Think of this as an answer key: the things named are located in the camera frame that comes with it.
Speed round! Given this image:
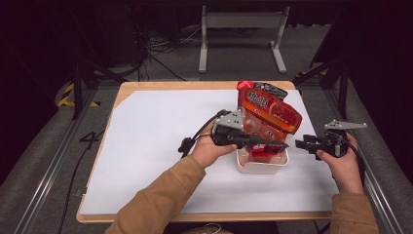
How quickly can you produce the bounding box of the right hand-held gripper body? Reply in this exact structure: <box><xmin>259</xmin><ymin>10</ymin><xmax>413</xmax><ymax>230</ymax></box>
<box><xmin>315</xmin><ymin>120</ymin><xmax>368</xmax><ymax>159</ymax></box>

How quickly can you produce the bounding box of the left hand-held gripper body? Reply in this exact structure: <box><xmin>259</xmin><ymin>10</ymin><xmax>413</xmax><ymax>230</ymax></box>
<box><xmin>211</xmin><ymin>109</ymin><xmax>252</xmax><ymax>150</ymax></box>

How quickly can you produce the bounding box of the white divided container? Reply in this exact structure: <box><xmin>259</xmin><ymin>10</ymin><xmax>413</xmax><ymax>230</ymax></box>
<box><xmin>236</xmin><ymin>142</ymin><xmax>290</xmax><ymax>175</ymax></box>

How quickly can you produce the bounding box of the large orange sauce packet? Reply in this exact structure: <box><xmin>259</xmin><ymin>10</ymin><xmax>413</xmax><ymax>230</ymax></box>
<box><xmin>238</xmin><ymin>87</ymin><xmax>304</xmax><ymax>164</ymax></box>

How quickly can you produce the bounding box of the black and red soup packet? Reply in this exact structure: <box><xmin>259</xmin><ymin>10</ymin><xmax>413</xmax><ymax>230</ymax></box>
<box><xmin>236</xmin><ymin>80</ymin><xmax>289</xmax><ymax>101</ymax></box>

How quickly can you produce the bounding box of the person's left hand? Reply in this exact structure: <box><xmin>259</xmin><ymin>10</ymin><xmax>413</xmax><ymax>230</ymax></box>
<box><xmin>189</xmin><ymin>121</ymin><xmax>239</xmax><ymax>170</ymax></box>

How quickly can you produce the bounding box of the person's right hand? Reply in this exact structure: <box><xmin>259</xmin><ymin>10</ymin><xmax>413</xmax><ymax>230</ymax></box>
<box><xmin>316</xmin><ymin>133</ymin><xmax>364</xmax><ymax>195</ymax></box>

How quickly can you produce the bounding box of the black metal stand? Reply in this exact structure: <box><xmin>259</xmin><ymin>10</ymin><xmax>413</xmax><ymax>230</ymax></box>
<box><xmin>69</xmin><ymin>6</ymin><xmax>128</xmax><ymax>120</ymax></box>
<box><xmin>293</xmin><ymin>13</ymin><xmax>350</xmax><ymax>116</ymax></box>

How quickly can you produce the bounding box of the white table mat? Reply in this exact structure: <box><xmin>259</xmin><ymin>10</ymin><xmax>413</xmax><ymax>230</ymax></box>
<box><xmin>79</xmin><ymin>89</ymin><xmax>340</xmax><ymax>215</ymax></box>

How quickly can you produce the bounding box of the white metal stand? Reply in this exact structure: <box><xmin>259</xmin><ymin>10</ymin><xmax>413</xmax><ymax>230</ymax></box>
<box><xmin>198</xmin><ymin>5</ymin><xmax>291</xmax><ymax>74</ymax></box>

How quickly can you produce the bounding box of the yellow and black striped tape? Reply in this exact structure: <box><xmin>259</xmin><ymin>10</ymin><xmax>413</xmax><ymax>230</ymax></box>
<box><xmin>56</xmin><ymin>82</ymin><xmax>100</xmax><ymax>108</ymax></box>

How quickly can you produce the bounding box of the right hand-held gripper cable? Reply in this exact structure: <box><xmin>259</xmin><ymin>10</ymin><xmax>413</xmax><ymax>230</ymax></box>
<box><xmin>344</xmin><ymin>137</ymin><xmax>367</xmax><ymax>188</ymax></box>

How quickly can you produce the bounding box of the aluminium rail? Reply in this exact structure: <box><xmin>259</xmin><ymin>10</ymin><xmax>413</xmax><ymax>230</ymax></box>
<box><xmin>324</xmin><ymin>89</ymin><xmax>407</xmax><ymax>234</ymax></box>
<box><xmin>13</xmin><ymin>87</ymin><xmax>98</xmax><ymax>234</ymax></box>

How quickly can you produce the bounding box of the white cord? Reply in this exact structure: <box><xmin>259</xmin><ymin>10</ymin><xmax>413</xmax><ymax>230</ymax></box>
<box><xmin>199</xmin><ymin>222</ymin><xmax>222</xmax><ymax>234</ymax></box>

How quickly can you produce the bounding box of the bundle of black floor cables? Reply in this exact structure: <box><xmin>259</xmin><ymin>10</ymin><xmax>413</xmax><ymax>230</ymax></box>
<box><xmin>126</xmin><ymin>6</ymin><xmax>203</xmax><ymax>82</ymax></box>

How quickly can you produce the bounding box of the black floor cable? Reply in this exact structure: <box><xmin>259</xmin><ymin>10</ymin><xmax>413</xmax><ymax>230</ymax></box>
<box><xmin>57</xmin><ymin>129</ymin><xmax>106</xmax><ymax>234</ymax></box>

